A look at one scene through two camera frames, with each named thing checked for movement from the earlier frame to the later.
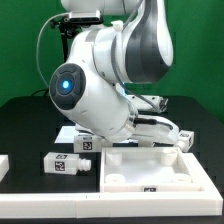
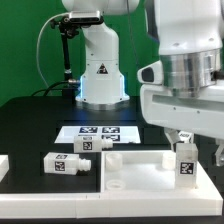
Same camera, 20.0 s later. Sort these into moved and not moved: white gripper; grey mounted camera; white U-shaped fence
Moved: white gripper
Not moved: white U-shaped fence; grey mounted camera
